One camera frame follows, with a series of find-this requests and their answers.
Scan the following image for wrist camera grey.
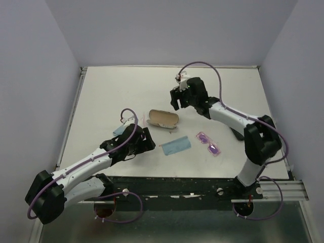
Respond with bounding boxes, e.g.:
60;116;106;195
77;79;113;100
175;71;191;90
122;116;135;128

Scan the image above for aluminium frame rail front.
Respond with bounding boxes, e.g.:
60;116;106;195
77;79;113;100
32;180;312;243

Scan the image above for blue cleaning cloth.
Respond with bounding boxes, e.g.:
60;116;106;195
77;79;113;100
161;136;191;156
113;126;126;136

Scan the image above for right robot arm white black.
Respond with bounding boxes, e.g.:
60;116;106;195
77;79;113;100
170;77;282;198

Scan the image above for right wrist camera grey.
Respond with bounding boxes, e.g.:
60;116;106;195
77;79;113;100
175;71;191;90

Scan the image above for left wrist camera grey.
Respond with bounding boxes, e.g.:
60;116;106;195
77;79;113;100
122;116;135;128

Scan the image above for marbled glasses case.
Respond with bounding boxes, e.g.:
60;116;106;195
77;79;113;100
147;109;179;129

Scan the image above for black mounting base rail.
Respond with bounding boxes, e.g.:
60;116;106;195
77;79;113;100
95;174;263;212

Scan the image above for aluminium frame rail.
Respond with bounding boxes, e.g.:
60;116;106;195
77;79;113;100
55;67;88;171
32;180;312;243

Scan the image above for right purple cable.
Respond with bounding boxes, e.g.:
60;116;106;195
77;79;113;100
177;61;290;220

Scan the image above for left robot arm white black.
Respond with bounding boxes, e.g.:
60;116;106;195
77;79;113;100
25;124;155;224

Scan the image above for purple lens sunglasses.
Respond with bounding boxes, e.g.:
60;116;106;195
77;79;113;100
196;132;221;156

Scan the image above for aluminium frame rail left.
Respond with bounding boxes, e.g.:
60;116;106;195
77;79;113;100
55;67;88;171

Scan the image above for black closed glasses case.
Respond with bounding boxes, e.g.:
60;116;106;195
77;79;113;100
230;128;245;141

